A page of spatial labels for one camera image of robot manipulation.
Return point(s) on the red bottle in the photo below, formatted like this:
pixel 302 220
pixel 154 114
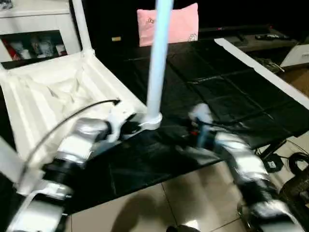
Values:
pixel 12 48

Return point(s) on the dark patterned ornament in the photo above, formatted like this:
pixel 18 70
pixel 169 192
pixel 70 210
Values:
pixel 5 4

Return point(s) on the black tripod stand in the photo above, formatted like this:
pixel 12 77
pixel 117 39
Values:
pixel 273 147

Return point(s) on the black cabinet with gold label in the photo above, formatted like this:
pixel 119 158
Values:
pixel 106 19

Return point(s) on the dark wicker basket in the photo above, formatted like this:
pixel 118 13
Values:
pixel 297 198

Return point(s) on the pink pillow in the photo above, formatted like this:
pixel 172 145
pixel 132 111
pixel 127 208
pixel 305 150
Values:
pixel 169 24

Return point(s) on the white plastic table leg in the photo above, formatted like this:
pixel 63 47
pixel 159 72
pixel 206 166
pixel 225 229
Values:
pixel 82 24
pixel 12 159
pixel 158 58

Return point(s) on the white flat board strip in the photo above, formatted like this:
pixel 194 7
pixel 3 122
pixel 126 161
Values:
pixel 260 67

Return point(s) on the white furniture corner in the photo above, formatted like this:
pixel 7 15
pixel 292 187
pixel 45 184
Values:
pixel 297 55

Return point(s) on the white plastic table top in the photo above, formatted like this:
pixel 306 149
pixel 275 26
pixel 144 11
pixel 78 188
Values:
pixel 48 96

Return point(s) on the black work mat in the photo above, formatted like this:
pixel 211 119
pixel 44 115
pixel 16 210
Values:
pixel 217 82

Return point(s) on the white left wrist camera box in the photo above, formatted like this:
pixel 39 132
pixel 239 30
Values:
pixel 120 116

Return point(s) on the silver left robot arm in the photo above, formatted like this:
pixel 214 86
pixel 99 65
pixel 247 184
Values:
pixel 77 145

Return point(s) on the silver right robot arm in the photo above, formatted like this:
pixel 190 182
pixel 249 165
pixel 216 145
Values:
pixel 241 159

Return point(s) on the black box with white label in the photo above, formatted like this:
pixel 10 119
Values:
pixel 272 163

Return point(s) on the black remote control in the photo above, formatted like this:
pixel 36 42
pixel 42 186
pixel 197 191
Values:
pixel 270 36

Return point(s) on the white glass-door cabinet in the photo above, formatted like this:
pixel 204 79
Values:
pixel 29 29

